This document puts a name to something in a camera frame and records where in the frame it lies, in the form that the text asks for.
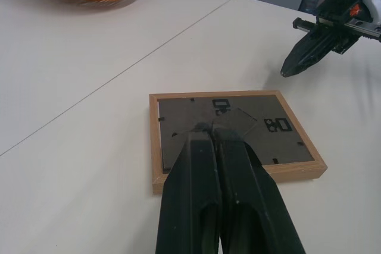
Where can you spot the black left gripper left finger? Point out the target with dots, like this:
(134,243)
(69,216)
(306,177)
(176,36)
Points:
(187,194)

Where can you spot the wooden picture frame face-down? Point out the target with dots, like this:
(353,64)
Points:
(268,147)

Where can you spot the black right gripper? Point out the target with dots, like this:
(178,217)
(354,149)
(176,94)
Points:
(336,7)

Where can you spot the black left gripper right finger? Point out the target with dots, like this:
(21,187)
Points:
(253,200)

